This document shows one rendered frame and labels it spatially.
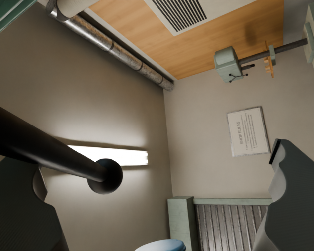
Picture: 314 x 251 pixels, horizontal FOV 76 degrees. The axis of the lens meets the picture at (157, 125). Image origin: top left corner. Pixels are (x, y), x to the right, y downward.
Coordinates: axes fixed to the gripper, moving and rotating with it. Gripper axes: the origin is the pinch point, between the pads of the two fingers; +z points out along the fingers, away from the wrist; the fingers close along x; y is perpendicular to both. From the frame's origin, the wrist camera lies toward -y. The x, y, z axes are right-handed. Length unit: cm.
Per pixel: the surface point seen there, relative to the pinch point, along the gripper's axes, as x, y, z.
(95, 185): -5.4, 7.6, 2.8
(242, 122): 127, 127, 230
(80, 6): -57, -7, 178
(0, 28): -11.8, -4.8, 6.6
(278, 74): 168, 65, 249
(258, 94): 147, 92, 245
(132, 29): -20, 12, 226
